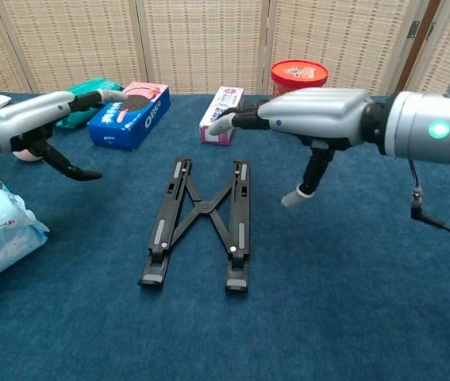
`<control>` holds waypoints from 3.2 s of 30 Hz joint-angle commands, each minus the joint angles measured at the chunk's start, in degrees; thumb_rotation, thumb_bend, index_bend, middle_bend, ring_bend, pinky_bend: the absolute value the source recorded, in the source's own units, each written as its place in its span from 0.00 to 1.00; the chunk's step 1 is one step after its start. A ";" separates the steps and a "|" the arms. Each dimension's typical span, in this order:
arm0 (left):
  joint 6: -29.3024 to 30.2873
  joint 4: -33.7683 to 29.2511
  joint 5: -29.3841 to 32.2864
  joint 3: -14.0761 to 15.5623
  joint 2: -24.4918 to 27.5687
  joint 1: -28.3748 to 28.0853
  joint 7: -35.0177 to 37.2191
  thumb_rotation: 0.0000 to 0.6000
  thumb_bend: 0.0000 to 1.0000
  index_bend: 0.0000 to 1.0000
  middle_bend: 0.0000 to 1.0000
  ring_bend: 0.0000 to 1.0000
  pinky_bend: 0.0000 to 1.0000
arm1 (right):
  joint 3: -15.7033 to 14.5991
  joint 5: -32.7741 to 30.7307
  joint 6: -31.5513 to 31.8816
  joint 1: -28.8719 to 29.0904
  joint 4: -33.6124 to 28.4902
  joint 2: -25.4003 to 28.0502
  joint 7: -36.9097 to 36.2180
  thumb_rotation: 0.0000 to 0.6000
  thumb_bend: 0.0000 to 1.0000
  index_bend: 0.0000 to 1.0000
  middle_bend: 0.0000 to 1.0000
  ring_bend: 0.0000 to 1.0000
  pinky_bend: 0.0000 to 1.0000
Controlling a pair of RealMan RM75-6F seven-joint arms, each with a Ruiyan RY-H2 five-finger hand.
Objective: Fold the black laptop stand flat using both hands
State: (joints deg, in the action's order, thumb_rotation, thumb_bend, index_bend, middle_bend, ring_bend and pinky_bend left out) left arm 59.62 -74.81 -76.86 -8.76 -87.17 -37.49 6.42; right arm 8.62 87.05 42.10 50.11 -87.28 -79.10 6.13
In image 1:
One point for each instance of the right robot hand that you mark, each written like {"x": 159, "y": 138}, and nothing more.
{"x": 320, "y": 113}

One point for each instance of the red instant noodle cup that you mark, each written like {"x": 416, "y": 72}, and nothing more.
{"x": 300, "y": 73}

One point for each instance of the black screen hinge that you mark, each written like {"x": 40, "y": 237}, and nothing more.
{"x": 430, "y": 31}
{"x": 413, "y": 29}

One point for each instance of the green tissue pack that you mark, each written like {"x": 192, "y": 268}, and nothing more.
{"x": 97, "y": 84}

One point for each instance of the black folding laptop stand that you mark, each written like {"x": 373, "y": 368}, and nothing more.
{"x": 204, "y": 206}

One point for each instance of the white pink toothpaste box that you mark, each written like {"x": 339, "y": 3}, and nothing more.
{"x": 224, "y": 99}

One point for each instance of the blue Oreo cookie box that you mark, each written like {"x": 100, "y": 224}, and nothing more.
{"x": 141, "y": 123}

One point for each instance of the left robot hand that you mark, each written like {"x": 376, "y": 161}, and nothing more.
{"x": 26, "y": 115}

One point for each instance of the pale egg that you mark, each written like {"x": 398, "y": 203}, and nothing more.
{"x": 26, "y": 156}

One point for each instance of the brown wooden post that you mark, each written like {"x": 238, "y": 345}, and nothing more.
{"x": 405, "y": 75}

